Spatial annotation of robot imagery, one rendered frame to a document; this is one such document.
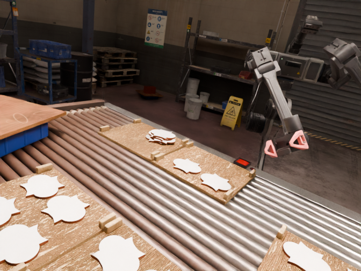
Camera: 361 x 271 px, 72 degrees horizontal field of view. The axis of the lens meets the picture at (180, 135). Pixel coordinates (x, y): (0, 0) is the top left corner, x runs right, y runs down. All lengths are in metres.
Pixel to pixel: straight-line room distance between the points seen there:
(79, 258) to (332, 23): 5.60
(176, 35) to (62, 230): 6.18
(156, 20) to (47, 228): 6.52
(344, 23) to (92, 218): 5.51
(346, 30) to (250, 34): 1.76
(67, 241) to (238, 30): 5.71
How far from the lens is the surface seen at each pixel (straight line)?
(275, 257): 0.92
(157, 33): 7.03
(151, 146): 1.37
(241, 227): 0.99
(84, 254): 0.79
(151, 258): 0.78
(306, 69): 1.91
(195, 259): 0.83
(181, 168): 1.19
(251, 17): 6.08
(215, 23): 6.31
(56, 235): 0.85
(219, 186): 1.12
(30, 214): 0.93
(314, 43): 5.81
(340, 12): 5.86
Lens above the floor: 1.52
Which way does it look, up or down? 22 degrees down
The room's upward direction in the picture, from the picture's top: 11 degrees clockwise
